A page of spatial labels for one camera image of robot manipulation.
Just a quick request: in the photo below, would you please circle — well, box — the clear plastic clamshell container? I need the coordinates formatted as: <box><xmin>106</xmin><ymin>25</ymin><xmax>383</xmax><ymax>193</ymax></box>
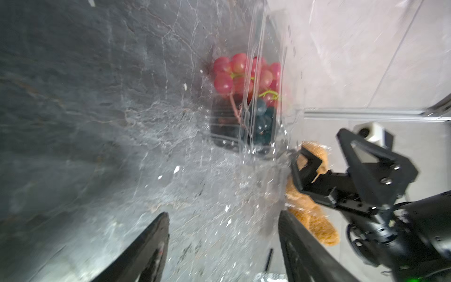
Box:
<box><xmin>207</xmin><ymin>1</ymin><xmax>297</xmax><ymax>161</ymax></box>

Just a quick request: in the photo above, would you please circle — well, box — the brown teddy bear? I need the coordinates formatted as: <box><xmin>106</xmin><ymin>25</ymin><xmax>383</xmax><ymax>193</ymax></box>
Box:
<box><xmin>285</xmin><ymin>142</ymin><xmax>340</xmax><ymax>247</ymax></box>

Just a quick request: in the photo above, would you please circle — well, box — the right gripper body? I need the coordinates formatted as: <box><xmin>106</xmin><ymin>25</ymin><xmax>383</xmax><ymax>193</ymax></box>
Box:
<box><xmin>345</xmin><ymin>192</ymin><xmax>451</xmax><ymax>282</ymax></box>

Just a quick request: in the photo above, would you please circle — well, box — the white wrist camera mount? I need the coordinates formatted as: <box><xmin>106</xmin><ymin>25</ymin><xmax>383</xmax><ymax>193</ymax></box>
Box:
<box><xmin>353</xmin><ymin>122</ymin><xmax>395</xmax><ymax>150</ymax></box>

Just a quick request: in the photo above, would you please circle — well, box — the red grape bunch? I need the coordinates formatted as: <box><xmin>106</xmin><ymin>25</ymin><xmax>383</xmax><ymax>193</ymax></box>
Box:
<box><xmin>213</xmin><ymin>53</ymin><xmax>282</xmax><ymax>107</ymax></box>

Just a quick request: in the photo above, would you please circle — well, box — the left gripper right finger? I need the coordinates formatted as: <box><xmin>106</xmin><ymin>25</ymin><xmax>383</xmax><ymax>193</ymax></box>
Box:
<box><xmin>278</xmin><ymin>210</ymin><xmax>358</xmax><ymax>282</ymax></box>

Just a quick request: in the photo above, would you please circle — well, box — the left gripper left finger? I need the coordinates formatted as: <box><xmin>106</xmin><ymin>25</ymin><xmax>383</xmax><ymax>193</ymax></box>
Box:
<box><xmin>93</xmin><ymin>212</ymin><xmax>170</xmax><ymax>282</ymax></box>

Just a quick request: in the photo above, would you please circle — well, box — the dark purple grape bunch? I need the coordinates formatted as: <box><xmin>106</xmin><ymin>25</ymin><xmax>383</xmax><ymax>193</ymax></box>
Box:
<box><xmin>209</xmin><ymin>98</ymin><xmax>277</xmax><ymax>152</ymax></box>

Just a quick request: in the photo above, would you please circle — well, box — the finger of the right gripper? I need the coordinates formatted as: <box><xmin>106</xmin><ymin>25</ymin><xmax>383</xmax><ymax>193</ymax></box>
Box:
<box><xmin>291</xmin><ymin>147</ymin><xmax>388</xmax><ymax>215</ymax></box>
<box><xmin>337</xmin><ymin>128</ymin><xmax>419</xmax><ymax>208</ymax></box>

